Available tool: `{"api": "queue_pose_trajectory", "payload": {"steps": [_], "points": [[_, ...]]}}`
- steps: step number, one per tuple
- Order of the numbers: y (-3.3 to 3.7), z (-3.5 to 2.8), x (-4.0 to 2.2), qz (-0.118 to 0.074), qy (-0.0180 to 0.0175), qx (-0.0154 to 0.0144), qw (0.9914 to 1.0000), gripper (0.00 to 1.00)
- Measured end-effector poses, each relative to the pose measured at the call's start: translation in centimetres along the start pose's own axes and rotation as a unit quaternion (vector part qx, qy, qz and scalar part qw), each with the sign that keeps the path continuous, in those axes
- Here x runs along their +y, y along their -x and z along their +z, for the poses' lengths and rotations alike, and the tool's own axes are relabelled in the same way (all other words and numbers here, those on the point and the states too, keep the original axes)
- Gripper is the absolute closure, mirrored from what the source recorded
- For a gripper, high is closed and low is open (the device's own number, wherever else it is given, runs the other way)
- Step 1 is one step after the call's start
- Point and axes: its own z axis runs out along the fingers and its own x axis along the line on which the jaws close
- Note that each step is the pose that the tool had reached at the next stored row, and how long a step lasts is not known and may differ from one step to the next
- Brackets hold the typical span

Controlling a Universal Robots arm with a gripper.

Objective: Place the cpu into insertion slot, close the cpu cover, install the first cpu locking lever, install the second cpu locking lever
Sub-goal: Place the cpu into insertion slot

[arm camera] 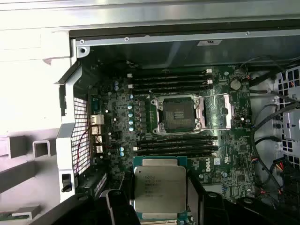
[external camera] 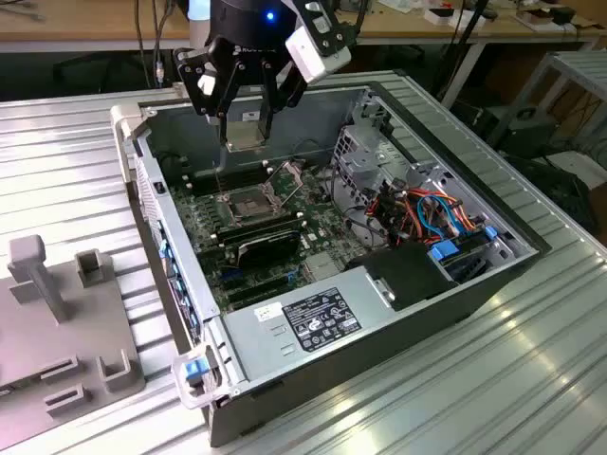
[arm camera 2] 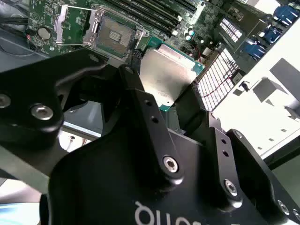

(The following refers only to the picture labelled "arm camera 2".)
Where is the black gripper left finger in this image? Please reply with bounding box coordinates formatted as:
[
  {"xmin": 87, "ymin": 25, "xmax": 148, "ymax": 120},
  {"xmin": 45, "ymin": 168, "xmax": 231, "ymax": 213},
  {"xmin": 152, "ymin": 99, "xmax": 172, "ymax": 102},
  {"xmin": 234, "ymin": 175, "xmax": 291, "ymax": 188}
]
[{"xmin": 0, "ymin": 48, "xmax": 185, "ymax": 188}]

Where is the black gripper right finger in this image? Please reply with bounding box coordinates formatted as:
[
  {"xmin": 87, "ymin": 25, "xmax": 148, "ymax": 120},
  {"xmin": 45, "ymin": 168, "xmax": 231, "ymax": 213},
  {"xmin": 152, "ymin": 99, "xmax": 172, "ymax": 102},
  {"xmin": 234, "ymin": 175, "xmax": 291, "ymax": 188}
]
[{"xmin": 180, "ymin": 81, "xmax": 292, "ymax": 223}]

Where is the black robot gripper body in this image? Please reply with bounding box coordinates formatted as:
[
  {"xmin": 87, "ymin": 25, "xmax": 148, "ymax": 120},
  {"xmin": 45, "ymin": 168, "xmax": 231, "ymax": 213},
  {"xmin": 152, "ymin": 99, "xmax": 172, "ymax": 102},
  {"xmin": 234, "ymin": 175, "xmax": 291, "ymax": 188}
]
[{"xmin": 39, "ymin": 130, "xmax": 268, "ymax": 225}]

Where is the metal socket cover frame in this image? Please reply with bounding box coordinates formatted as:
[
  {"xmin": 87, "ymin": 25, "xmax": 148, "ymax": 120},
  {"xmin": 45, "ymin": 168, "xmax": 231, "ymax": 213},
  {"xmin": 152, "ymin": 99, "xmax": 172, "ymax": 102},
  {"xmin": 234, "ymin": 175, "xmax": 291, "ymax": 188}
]
[{"xmin": 54, "ymin": 2, "xmax": 102, "ymax": 47}]

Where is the silver CPU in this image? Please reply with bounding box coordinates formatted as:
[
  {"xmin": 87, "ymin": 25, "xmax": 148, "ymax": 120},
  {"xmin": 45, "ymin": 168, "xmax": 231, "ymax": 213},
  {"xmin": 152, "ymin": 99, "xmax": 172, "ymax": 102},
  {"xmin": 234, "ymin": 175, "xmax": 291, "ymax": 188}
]
[{"xmin": 138, "ymin": 43, "xmax": 206, "ymax": 113}]

